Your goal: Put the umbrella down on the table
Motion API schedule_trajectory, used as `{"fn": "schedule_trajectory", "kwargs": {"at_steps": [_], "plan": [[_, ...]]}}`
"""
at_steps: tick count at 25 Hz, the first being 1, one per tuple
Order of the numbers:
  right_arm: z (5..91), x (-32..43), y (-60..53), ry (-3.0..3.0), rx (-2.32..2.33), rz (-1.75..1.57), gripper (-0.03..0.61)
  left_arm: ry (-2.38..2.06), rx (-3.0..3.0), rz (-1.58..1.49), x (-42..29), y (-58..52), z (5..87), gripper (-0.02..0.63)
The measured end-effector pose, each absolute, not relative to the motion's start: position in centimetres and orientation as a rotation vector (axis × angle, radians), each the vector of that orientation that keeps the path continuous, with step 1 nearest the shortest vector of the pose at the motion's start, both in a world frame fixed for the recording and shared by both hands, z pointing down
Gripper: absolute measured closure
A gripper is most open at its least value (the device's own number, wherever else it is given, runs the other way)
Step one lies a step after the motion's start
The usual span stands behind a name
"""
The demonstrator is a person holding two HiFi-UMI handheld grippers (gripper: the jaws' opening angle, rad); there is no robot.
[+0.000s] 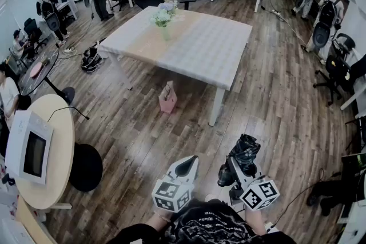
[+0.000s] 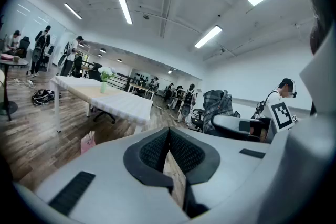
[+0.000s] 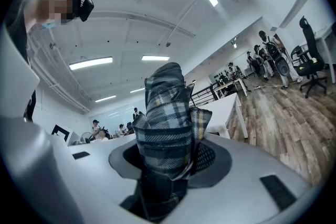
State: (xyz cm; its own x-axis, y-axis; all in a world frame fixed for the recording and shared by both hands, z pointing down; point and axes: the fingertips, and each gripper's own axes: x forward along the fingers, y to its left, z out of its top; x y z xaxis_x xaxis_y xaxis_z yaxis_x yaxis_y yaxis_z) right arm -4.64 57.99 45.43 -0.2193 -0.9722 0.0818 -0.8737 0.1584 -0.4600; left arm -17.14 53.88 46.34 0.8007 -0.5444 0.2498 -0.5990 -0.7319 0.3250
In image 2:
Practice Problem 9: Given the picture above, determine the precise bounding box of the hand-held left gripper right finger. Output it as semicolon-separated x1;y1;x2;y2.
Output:
169;127;272;224

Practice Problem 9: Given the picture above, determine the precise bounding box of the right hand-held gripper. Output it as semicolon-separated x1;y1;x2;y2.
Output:
209;101;300;144

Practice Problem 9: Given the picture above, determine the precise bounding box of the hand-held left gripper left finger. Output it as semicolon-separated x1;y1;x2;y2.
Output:
13;127;192;224

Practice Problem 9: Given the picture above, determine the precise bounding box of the dark plaid umbrella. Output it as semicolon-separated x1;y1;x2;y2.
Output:
203;90;235;134

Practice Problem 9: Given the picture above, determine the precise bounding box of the pink paper bag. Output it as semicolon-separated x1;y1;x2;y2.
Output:
80;131;97;155

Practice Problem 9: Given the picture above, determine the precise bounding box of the grey backpack shell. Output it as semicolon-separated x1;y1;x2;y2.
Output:
57;41;72;68
31;34;44;62
181;103;192;118

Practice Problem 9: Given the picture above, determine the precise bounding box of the wooden desk with white legs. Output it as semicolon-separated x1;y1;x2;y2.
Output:
128;83;155;101

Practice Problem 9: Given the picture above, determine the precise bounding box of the table with checkered cloth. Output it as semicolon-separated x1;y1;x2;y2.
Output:
49;75;154;133

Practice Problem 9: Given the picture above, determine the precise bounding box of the black metal railing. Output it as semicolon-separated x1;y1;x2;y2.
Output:
104;72;132;92

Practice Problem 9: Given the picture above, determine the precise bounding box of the open black equipment bag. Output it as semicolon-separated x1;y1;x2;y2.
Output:
31;89;62;107

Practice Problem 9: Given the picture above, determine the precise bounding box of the pale blue flower bouquet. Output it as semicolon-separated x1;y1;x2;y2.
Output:
97;66;118;82

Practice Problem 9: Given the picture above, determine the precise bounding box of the standing floor fan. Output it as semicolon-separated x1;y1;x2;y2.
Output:
0;68;18;116

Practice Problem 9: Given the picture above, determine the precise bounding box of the black round pedestal table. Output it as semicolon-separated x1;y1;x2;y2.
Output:
0;57;29;121

